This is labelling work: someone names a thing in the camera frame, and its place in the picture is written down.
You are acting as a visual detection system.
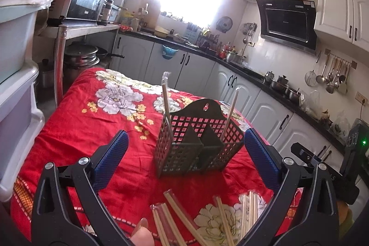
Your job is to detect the blue hanging bin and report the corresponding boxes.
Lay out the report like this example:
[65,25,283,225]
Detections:
[161,44,179,60]

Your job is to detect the bunch of hanging kitchen tools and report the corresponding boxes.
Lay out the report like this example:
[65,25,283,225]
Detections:
[241,22,258,45]

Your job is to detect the white lower cabinets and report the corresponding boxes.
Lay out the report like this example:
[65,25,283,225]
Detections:
[111,33,369,195]

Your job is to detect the white upper cabinets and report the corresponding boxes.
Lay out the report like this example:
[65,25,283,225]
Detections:
[314,0,369,54]

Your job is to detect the black dish rack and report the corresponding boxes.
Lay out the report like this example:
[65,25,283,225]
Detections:
[197,33,220,47]

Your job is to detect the red floral blanket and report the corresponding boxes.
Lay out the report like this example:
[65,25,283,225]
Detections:
[10,67,303,246]

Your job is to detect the steel mixing bowls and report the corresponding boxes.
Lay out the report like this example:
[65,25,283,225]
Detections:
[271,75,302,102]

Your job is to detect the hanging wire strainer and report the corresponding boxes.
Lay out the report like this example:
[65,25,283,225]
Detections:
[305,54,319,86]

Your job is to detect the row of hanging steel ladles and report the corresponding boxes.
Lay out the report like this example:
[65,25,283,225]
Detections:
[315,51,358,95]

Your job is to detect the dark green perforated utensil caddy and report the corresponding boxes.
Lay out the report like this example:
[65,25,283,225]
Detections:
[155,99,245,177]

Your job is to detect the grey knife holder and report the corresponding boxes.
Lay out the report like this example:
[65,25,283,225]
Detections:
[186,23,199,38]

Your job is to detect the crumpled clear plastic bags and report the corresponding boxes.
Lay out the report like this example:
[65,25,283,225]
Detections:
[300,90,351,138]

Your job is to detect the small wall fan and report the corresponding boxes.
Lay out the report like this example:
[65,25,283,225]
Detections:
[216,16,233,33]

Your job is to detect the black countertop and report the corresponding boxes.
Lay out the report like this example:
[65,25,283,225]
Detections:
[119,28,346,154]

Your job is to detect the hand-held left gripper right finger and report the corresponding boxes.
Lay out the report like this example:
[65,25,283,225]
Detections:
[236,128,341,246]

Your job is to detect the dark glass jar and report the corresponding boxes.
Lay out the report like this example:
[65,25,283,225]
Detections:
[101,0,113,25]

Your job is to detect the lidded steel pot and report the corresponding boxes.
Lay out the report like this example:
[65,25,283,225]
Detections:
[63,42,100,83]

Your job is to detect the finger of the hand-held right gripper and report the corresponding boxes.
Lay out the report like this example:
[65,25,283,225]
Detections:
[291,142,343,179]

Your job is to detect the light blue plastic bin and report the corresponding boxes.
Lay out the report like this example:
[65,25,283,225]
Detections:
[0,1,54,83]

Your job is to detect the person's left hand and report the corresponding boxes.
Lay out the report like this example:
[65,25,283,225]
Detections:
[131,218,155,246]

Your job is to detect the black frying pan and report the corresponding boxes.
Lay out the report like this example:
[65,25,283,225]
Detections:
[96,47,125,62]

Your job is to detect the black range hood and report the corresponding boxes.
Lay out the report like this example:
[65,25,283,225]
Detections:
[256,0,318,56]

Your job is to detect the wooden chopstick pair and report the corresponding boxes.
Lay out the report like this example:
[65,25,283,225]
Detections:
[160,203,188,246]
[222,87,240,138]
[239,193,252,238]
[248,191,261,223]
[161,71,175,140]
[163,190,209,246]
[150,204,169,246]
[213,196,235,246]

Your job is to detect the white cabinets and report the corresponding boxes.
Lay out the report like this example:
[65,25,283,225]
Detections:
[314,0,369,54]
[111,33,369,195]

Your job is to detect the wooden cutting board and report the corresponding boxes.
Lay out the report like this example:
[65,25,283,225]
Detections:
[142,0,161,30]

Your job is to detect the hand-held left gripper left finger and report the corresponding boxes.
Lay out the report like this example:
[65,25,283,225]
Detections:
[30,130,136,246]

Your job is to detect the metal shelf table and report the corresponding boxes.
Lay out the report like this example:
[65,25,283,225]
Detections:
[36,24,120,107]

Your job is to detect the small lidded pot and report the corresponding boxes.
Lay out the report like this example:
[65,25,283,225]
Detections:
[37,59,55,88]

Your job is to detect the white plastic drawer unit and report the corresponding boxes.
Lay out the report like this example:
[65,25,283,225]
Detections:
[0,64,46,203]

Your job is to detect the row of condiment bottles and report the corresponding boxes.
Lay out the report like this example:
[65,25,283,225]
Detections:
[217,43,235,59]

